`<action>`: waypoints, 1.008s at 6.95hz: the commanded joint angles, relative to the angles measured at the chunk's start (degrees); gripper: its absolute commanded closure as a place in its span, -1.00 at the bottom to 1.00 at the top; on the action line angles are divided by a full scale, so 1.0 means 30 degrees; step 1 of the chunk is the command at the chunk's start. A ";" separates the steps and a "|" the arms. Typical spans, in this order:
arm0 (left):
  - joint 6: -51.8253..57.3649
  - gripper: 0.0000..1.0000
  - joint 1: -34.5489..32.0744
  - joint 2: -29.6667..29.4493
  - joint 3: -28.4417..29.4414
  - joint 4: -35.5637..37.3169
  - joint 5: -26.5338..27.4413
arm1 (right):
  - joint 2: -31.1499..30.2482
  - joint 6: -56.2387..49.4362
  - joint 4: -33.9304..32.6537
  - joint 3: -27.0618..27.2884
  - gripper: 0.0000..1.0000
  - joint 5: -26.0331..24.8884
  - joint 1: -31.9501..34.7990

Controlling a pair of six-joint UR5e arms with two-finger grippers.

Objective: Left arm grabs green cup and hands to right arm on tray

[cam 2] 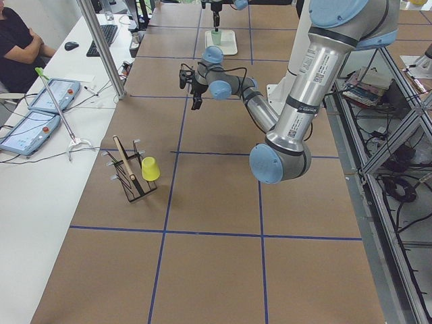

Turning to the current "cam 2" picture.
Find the yellow cup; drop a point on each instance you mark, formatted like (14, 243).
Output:
(150, 169)

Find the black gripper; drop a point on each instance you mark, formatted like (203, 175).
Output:
(199, 88)
(215, 15)

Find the teach pendant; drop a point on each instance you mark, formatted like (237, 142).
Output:
(30, 133)
(64, 92)

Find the cream bear tray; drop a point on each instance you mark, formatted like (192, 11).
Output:
(228, 42)

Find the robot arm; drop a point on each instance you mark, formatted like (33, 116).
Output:
(236, 4)
(336, 29)

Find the grabber reaching stick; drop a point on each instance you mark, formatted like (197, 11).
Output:
(75, 141)

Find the stack of books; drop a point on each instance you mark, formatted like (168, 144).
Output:
(366, 87)

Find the aluminium frame post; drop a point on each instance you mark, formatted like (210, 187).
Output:
(92, 22)

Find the green cup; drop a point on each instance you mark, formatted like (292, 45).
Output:
(216, 37)

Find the upper teach pendant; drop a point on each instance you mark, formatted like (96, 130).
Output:
(64, 92)

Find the lower teach pendant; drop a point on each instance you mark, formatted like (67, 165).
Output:
(30, 133)

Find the metal cup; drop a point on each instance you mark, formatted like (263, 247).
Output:
(135, 42)

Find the black wire cup rack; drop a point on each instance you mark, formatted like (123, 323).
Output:
(128, 170)

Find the seated person black shirt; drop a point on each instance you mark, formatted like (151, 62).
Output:
(22, 51)

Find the black marker pen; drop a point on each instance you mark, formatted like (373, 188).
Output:
(92, 92)

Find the black computer mouse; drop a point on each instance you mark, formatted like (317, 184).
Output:
(70, 45)

